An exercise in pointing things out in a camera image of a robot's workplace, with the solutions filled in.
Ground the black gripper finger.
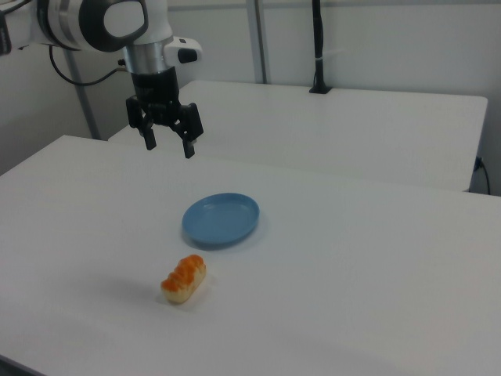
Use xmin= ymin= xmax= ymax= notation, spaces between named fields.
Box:
xmin=125 ymin=97 xmax=157 ymax=151
xmin=171 ymin=103 xmax=205 ymax=159

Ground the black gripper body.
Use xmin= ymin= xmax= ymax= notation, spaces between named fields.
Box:
xmin=125 ymin=67 xmax=196 ymax=127

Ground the toy bread with orange glaze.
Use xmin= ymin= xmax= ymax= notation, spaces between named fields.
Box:
xmin=160 ymin=254 xmax=207 ymax=305

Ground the blue plastic plate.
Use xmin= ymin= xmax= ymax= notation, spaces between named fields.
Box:
xmin=181 ymin=191 xmax=261 ymax=248

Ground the black pole on clamp base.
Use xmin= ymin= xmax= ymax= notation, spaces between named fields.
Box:
xmin=308 ymin=0 xmax=333 ymax=95

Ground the grey metal frame post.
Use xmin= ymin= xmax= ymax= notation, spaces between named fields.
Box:
xmin=64 ymin=49 xmax=102 ymax=140

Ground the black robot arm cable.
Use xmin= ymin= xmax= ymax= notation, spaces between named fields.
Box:
xmin=49 ymin=45 xmax=128 ymax=87

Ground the grey metal partition post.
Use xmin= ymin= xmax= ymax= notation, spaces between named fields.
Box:
xmin=253 ymin=0 xmax=272 ymax=84

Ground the black cable at table edge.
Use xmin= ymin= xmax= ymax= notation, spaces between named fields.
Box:
xmin=474 ymin=156 xmax=491 ymax=195

